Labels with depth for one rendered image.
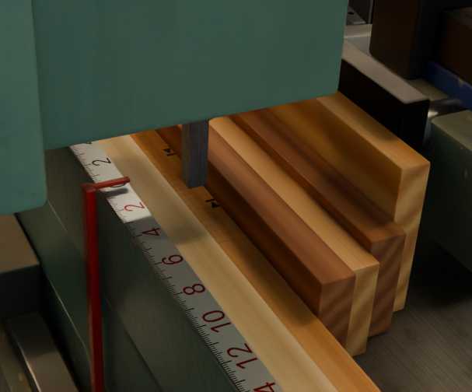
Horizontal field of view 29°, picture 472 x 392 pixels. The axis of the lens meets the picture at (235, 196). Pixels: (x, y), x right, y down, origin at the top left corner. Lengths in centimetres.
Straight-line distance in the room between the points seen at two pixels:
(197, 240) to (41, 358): 18
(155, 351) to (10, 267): 18
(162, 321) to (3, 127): 11
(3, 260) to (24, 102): 26
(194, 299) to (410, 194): 11
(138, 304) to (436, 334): 14
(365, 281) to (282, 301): 4
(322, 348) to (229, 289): 4
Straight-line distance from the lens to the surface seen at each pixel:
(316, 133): 44
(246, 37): 35
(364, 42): 106
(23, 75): 29
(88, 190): 40
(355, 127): 41
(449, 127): 47
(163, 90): 35
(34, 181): 30
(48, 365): 53
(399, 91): 41
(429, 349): 42
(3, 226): 57
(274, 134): 45
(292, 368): 33
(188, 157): 41
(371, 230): 39
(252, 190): 40
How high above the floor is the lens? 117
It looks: 33 degrees down
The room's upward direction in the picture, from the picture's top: 3 degrees clockwise
